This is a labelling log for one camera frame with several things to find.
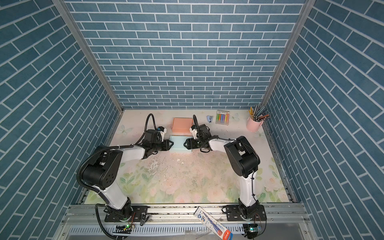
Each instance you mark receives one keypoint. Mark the coloured marker pack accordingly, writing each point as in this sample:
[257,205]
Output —
[222,117]

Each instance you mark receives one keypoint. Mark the aluminium mounting rail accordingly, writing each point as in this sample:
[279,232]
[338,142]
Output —
[286,221]

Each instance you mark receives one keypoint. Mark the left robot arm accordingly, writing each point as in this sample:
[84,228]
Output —
[99,172]

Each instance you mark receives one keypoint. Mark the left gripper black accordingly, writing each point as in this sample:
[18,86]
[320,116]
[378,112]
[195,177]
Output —
[166,143]

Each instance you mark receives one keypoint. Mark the light blue cardboard box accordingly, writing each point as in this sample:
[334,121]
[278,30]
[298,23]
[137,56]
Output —
[178,146]

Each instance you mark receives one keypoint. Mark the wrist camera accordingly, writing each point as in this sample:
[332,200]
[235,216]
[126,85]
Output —
[162,132]
[194,131]

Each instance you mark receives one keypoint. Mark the pink cardboard box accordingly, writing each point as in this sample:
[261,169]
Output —
[181,126]

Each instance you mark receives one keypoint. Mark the toothpaste tube box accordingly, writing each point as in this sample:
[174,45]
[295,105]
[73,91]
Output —
[222,232]

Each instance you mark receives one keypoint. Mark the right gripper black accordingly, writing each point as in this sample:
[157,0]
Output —
[190,143]

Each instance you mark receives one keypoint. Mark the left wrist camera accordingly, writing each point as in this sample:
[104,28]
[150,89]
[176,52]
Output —
[162,132]

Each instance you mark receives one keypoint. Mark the pink pencil cup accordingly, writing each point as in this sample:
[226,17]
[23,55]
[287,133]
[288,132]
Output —
[252,125]

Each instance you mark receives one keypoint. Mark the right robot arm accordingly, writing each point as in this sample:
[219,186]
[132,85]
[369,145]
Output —
[243,159]

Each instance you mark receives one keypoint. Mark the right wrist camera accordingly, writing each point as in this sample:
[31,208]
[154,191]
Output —
[194,131]

